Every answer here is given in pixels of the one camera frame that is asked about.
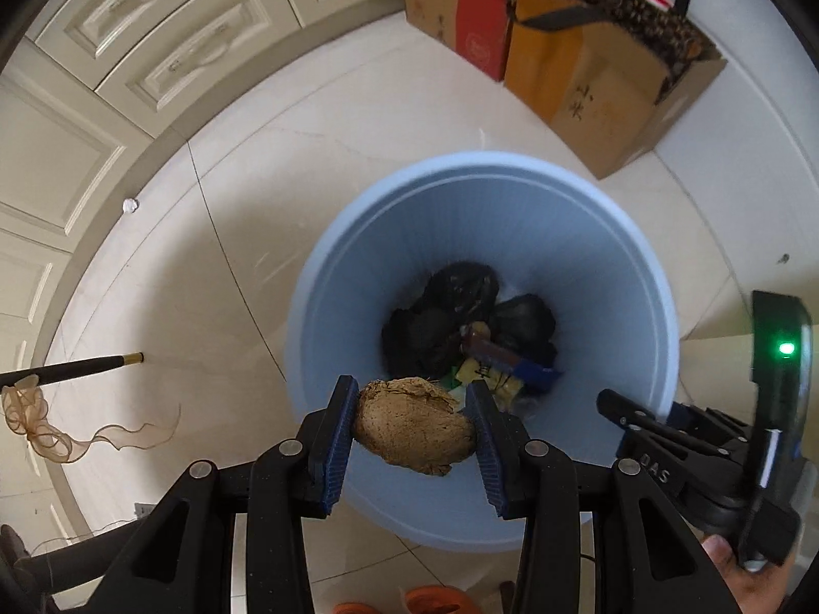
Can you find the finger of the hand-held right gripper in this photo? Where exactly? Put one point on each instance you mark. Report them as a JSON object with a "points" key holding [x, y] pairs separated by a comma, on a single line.
{"points": [[614, 404]]}

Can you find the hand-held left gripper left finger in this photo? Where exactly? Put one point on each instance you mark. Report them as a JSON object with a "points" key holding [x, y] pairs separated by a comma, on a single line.
{"points": [[336, 454]]}

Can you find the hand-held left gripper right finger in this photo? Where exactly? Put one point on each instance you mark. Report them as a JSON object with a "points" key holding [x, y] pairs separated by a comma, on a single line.
{"points": [[489, 460]]}

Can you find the brown paper ball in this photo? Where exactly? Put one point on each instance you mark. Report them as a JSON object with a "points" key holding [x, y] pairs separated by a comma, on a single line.
{"points": [[409, 425]]}

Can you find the green yellow snack packet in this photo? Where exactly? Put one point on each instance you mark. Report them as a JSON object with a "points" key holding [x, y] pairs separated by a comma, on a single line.
{"points": [[473, 372]]}

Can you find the orange blue snack wrapper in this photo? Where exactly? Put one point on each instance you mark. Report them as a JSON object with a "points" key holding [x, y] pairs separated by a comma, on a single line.
{"points": [[505, 358]]}

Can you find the black plastic bag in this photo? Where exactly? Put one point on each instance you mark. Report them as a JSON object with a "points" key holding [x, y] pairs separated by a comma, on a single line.
{"points": [[441, 307], [521, 320]]}

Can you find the blue plastic bin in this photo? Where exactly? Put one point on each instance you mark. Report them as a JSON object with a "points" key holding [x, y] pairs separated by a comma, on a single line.
{"points": [[512, 230]]}

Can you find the person's right hand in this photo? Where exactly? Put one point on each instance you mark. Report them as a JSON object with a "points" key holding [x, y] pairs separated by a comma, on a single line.
{"points": [[755, 591]]}

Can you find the orange slipper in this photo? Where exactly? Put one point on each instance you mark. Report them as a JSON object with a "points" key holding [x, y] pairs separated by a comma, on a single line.
{"points": [[355, 609], [435, 601]]}

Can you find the brown cardboard box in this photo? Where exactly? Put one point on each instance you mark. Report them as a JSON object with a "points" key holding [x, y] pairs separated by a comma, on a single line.
{"points": [[588, 96]]}

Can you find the brown sheer ribbon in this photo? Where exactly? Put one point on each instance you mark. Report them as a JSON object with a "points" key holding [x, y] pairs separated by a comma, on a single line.
{"points": [[29, 406]]}

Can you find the small white scrap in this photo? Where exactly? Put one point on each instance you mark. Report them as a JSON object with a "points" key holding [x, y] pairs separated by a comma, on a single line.
{"points": [[131, 205]]}

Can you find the cream base cabinets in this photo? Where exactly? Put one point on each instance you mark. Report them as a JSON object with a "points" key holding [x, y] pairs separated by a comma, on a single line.
{"points": [[51, 160]]}

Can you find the cream cabinet drawer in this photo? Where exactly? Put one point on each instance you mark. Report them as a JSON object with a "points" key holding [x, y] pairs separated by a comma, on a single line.
{"points": [[192, 57], [128, 6]]}

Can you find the red-sided cardboard box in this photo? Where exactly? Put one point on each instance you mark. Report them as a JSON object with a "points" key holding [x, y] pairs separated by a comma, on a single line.
{"points": [[448, 6]]}

